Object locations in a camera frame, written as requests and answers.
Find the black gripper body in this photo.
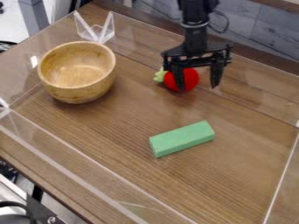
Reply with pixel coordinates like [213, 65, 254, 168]
[162, 42, 234, 71]

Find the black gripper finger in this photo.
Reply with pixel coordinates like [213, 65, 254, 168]
[172, 65, 186, 91]
[210, 59, 226, 88]

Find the red plush fruit green leaf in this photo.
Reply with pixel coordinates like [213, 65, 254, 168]
[154, 68, 201, 92]

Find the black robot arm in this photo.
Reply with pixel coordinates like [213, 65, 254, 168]
[162, 0, 234, 92]

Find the green rectangular foam block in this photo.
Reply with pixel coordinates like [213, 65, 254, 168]
[150, 121, 215, 158]

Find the wooden bowl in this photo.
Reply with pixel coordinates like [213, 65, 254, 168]
[38, 41, 116, 104]

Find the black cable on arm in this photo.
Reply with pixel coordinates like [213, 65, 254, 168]
[209, 10, 231, 34]

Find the clear acrylic tray enclosure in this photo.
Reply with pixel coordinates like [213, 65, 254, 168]
[0, 5, 299, 224]

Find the grey post upper left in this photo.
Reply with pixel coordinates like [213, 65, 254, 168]
[18, 0, 51, 36]

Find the black clamp bracket lower left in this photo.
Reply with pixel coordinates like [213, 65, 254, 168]
[0, 195, 70, 224]

